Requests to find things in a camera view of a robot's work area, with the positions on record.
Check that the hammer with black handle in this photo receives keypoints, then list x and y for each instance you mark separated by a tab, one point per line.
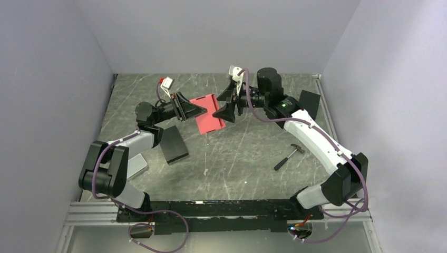
296	149

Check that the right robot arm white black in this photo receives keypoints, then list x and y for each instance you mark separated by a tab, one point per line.
347	171

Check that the red cardboard paper box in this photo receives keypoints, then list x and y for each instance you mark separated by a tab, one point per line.
206	122

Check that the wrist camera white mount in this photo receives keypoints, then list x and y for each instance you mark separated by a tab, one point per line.
166	84
236	80

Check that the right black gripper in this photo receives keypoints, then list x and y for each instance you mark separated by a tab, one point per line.
227	112

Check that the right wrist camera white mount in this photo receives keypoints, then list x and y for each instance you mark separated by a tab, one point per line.
236	80

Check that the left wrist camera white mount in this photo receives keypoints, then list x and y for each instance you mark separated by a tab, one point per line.
166	84

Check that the black box near right wall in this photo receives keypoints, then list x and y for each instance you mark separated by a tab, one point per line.
309	101

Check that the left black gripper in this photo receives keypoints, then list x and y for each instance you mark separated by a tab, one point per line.
184	108

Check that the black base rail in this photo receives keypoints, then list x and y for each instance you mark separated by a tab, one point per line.
274	215

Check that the aluminium frame rail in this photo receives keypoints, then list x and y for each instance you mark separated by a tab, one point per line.
91	214

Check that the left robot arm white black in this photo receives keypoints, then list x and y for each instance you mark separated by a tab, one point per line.
104	172

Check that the black box near left arm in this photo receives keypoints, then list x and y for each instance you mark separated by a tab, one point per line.
173	146

